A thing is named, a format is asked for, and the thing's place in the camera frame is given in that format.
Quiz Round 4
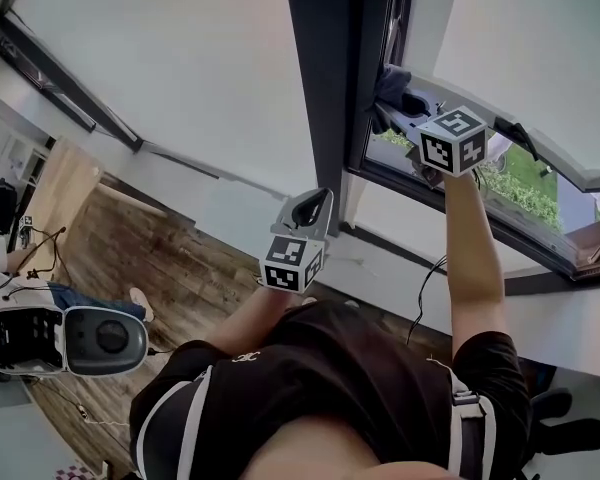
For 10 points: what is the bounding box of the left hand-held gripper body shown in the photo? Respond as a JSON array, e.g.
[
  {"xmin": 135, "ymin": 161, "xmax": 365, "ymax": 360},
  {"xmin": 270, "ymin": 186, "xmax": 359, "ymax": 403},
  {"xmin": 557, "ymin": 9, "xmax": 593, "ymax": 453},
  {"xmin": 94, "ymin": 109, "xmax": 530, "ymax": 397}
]
[{"xmin": 259, "ymin": 225, "xmax": 328, "ymax": 295}]

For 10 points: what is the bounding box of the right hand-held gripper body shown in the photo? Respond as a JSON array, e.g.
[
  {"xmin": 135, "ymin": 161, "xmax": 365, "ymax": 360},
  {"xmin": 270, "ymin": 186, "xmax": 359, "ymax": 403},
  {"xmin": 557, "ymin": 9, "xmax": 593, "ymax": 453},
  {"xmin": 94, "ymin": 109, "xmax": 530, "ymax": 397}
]
[{"xmin": 405, "ymin": 105, "xmax": 489, "ymax": 190}]

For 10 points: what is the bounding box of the dark grey cleaning cloth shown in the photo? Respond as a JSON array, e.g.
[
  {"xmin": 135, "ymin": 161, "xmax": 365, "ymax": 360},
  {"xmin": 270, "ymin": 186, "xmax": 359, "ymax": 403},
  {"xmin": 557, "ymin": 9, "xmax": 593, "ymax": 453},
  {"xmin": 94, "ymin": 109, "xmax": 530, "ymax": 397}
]
[{"xmin": 364, "ymin": 62, "xmax": 414, "ymax": 137}]

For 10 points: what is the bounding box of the black window frame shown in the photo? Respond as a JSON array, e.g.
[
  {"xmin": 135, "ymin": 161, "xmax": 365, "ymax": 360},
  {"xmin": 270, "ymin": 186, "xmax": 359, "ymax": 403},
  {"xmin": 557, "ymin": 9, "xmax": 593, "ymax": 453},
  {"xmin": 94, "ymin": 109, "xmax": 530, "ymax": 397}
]
[
  {"xmin": 0, "ymin": 10, "xmax": 144, "ymax": 152},
  {"xmin": 282, "ymin": 0, "xmax": 600, "ymax": 282}
]

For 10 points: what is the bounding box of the person's right forearm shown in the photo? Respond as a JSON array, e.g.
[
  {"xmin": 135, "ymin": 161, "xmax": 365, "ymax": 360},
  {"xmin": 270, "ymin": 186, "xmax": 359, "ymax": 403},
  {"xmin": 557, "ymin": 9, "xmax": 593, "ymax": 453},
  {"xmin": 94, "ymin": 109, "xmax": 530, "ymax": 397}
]
[{"xmin": 442, "ymin": 170, "xmax": 506, "ymax": 359}]

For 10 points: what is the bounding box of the person's left forearm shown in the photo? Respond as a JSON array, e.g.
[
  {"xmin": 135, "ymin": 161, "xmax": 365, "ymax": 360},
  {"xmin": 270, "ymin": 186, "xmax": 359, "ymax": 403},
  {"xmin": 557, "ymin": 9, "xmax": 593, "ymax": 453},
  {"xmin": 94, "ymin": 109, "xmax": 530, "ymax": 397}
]
[{"xmin": 207, "ymin": 287, "xmax": 294, "ymax": 354}]

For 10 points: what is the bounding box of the grey window sash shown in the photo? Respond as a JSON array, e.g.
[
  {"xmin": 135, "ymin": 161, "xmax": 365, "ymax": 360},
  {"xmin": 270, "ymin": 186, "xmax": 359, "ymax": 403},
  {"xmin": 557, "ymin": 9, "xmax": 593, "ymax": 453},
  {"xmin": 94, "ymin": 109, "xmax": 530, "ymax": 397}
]
[{"xmin": 379, "ymin": 0, "xmax": 600, "ymax": 194}]

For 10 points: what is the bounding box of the white outdoor pole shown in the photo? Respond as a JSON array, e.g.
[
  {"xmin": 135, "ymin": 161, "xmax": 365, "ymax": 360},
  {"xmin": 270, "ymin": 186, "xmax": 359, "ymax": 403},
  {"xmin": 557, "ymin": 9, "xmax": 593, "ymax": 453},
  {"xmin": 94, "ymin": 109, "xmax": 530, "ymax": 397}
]
[{"xmin": 485, "ymin": 134, "xmax": 511, "ymax": 173}]

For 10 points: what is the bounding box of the person's black shirt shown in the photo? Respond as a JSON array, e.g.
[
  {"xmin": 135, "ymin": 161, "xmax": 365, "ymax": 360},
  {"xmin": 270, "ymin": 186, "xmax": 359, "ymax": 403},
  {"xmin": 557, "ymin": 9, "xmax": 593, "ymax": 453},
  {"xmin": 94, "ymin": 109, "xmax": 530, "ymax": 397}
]
[{"xmin": 128, "ymin": 300, "xmax": 534, "ymax": 480}]

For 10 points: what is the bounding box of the person's bare neck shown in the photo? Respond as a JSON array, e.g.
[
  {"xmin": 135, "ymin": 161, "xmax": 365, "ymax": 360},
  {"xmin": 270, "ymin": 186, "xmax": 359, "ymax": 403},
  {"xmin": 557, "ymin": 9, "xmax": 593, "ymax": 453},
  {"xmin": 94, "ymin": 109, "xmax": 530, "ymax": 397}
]
[{"xmin": 242, "ymin": 417, "xmax": 461, "ymax": 480}]

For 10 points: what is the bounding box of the wooden table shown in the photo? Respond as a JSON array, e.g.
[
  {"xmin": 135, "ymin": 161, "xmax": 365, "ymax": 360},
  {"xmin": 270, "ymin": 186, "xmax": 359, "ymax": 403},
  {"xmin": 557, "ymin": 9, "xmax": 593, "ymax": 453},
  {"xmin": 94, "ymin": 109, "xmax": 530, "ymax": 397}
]
[{"xmin": 9, "ymin": 137, "xmax": 169, "ymax": 279}]

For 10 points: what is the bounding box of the white shelf unit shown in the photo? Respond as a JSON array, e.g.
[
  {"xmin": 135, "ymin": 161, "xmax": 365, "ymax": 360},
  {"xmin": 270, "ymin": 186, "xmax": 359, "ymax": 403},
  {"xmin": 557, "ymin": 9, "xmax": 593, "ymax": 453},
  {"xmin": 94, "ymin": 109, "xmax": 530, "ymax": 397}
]
[{"xmin": 2, "ymin": 135, "xmax": 51, "ymax": 185}]

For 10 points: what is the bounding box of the black mesh office chair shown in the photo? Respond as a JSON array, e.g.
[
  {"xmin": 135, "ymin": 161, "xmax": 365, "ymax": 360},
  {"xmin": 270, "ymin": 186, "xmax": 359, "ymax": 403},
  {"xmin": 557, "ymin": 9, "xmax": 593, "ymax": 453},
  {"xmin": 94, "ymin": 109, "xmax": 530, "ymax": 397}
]
[{"xmin": 529, "ymin": 387, "xmax": 574, "ymax": 424}]

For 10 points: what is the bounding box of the pink checkered board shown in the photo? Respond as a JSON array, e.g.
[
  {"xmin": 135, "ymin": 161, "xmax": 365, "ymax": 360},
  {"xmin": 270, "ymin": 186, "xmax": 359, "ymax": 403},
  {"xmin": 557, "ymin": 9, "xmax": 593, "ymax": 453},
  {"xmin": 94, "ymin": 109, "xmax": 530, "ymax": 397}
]
[{"xmin": 54, "ymin": 460, "xmax": 106, "ymax": 480}]

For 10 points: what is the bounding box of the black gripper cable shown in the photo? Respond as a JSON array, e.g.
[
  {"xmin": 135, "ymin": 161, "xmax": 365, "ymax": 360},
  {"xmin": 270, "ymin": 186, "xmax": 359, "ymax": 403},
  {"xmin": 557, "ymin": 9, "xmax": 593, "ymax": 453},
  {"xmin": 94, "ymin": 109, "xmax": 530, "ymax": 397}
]
[{"xmin": 405, "ymin": 255, "xmax": 449, "ymax": 347}]

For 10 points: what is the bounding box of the white power cable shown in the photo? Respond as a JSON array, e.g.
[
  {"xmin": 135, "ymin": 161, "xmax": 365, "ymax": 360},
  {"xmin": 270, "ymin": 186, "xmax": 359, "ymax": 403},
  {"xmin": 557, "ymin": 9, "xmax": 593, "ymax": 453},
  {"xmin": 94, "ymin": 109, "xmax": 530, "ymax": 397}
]
[{"xmin": 77, "ymin": 405, "xmax": 130, "ymax": 427}]

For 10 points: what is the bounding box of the grey shoulder strap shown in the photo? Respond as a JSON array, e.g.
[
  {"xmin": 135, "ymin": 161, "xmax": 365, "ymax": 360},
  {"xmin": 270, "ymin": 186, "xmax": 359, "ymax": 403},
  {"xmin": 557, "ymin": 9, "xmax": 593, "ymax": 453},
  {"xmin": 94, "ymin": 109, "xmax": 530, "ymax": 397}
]
[{"xmin": 427, "ymin": 357, "xmax": 496, "ymax": 480}]

